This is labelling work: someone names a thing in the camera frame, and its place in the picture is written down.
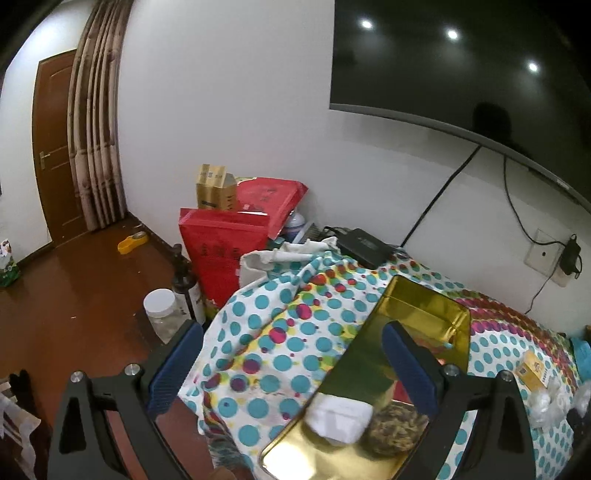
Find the white plastic-wrapped bundle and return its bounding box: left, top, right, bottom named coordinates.
left=527, top=377, right=590, bottom=431

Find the yellow small carton box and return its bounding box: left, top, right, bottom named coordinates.
left=514, top=350, right=562, bottom=392

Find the blue towel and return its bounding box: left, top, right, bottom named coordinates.
left=570, top=338, right=591, bottom=380

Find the white-lidded plastic jar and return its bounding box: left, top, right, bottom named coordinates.
left=143, top=288, right=190, bottom=344

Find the green white package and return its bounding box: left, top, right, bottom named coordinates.
left=0, top=239, right=20, bottom=288

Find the dark glass bottle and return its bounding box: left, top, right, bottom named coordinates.
left=171, top=244, right=205, bottom=326

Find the polka dot bed sheet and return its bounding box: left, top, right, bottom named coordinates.
left=179, top=251, right=581, bottom=478

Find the black power adapter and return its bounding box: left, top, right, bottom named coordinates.
left=559, top=234, right=582, bottom=278

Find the yellow floor object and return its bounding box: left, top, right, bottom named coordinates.
left=117, top=231, right=149, bottom=255

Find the black set-top box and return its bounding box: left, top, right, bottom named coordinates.
left=337, top=228, right=394, bottom=270

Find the red gift bag front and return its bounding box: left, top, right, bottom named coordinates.
left=178, top=208, right=269, bottom=309

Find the red gift bag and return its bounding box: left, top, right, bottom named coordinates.
left=236, top=177, right=308, bottom=239
left=178, top=208, right=269, bottom=309

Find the white canvas bag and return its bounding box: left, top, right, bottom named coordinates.
left=238, top=236, right=339, bottom=288

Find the brown cardboard carton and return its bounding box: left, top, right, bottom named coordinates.
left=197, top=164, right=238, bottom=211

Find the blue white porcelain jar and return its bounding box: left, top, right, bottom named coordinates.
left=280, top=210, right=305, bottom=243

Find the red gift bag rear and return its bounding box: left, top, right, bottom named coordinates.
left=236, top=177, right=308, bottom=239

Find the brown striped curtain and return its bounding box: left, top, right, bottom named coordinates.
left=66, top=1, right=133, bottom=231

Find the brown wooden door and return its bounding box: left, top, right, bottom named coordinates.
left=32, top=50, right=87, bottom=245

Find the black power cable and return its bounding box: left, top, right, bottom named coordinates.
left=523, top=264, right=562, bottom=317

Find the white wall socket plate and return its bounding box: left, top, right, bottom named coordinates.
left=524, top=229, right=574, bottom=288

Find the television black cable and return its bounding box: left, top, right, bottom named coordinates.
left=399, top=144, right=484, bottom=248

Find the wall-mounted black television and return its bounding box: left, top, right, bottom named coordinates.
left=329, top=1, right=590, bottom=206

